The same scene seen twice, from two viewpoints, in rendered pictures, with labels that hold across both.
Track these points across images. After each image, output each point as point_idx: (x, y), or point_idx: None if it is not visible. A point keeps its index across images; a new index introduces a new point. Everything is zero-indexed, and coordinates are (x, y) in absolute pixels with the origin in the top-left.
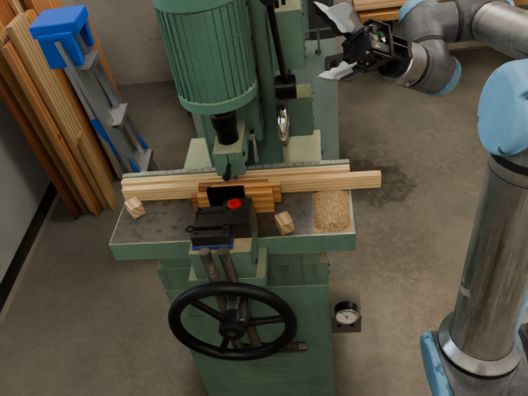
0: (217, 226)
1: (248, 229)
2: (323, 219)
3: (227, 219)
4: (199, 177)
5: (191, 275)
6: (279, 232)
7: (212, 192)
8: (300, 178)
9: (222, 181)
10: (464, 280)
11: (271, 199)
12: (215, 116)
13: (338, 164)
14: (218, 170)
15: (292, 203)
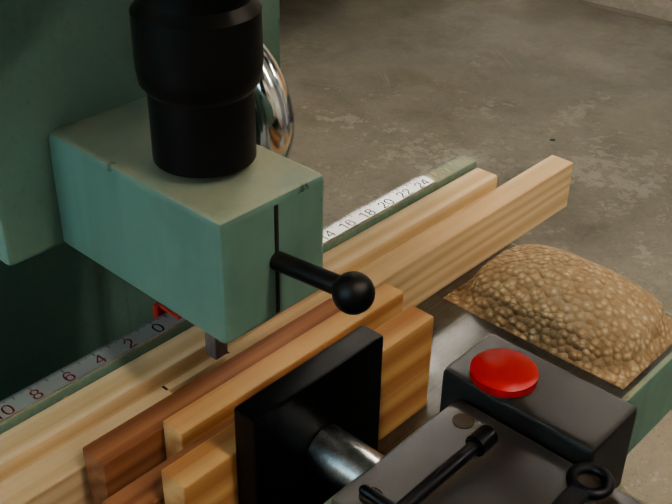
0: (559, 502)
1: (627, 447)
2: (619, 328)
3: (532, 456)
4: (53, 431)
5: None
6: None
7: (278, 412)
8: (406, 258)
9: (158, 395)
10: None
11: (429, 349)
12: (206, 17)
13: (454, 178)
14: (233, 312)
15: (435, 350)
